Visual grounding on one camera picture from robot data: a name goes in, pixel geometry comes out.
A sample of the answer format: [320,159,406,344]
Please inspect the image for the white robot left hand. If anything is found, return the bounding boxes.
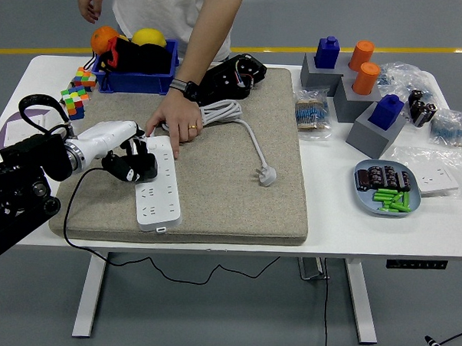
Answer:
[74,118,149,184]

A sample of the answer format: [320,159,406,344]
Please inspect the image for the person's left hand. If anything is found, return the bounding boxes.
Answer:
[143,88,205,160]

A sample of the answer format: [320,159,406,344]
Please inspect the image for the person's right hand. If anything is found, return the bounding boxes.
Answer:
[75,0,104,25]

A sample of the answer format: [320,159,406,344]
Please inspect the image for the black plug adapter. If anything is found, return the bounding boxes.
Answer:
[127,147,160,183]

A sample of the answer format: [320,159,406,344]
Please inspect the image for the white power strip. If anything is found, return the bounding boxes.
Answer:
[132,134,187,234]

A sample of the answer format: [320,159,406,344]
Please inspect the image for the thin black adapter cord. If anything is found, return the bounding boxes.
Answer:
[61,165,285,289]

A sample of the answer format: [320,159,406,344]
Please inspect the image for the black wrist watch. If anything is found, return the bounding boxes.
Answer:
[168,77,201,102]

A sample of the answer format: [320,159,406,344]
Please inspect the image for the orange fruit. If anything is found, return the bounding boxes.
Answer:
[90,24,122,57]

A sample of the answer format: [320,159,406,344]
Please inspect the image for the colourful puzzle cube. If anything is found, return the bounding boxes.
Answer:
[59,84,90,122]
[72,66,97,93]

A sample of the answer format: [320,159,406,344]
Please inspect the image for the blue plastic bin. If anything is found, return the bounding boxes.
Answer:
[90,35,181,97]

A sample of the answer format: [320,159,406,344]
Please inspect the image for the yellow fruit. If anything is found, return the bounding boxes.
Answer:
[131,26,169,48]

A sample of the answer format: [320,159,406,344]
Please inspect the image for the person's torso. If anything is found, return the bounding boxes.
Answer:
[110,0,245,64]

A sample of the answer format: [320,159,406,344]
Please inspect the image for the black table control panel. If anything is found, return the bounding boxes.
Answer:
[385,257,449,271]

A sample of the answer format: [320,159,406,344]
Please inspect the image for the white table leg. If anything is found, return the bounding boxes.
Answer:
[71,250,110,339]
[340,258,382,345]

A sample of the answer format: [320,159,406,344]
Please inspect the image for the grey-brown mat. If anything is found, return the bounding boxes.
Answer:
[47,57,316,250]

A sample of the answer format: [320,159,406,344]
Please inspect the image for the bag of resistors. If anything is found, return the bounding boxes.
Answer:
[427,107,462,148]
[291,87,335,142]
[375,60,438,105]

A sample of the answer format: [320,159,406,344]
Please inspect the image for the blue square peg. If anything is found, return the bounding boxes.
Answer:
[367,93,405,132]
[314,36,342,70]

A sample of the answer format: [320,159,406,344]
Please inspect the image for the blue-grey plate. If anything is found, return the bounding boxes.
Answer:
[351,158,424,219]

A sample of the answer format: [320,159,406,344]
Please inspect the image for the dark cylindrical capacitor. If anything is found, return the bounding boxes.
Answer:
[382,165,399,188]
[355,168,372,191]
[397,170,413,191]
[368,165,385,188]

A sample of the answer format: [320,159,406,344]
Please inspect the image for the orange cylinder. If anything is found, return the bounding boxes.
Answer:
[351,61,382,96]
[348,40,375,72]

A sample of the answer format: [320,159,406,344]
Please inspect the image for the clear plastic bag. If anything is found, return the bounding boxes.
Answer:
[390,143,462,199]

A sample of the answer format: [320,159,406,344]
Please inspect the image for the bag of black capacitors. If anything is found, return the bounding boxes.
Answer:
[406,87,439,129]

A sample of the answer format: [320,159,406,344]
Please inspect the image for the grey power strip cable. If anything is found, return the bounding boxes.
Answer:
[148,95,282,189]

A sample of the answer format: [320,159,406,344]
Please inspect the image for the black device with wires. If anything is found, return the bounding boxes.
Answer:
[197,51,268,109]

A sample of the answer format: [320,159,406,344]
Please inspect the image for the black pouch with red cord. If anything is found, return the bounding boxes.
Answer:
[93,35,173,76]

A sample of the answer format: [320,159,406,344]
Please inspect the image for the black hanging cable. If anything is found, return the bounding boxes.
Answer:
[319,256,334,346]

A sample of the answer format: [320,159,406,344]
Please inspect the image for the metal bracket under table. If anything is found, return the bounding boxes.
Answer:
[297,256,331,282]

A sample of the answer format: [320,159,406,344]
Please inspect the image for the white wall socket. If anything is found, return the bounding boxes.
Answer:
[416,164,461,197]

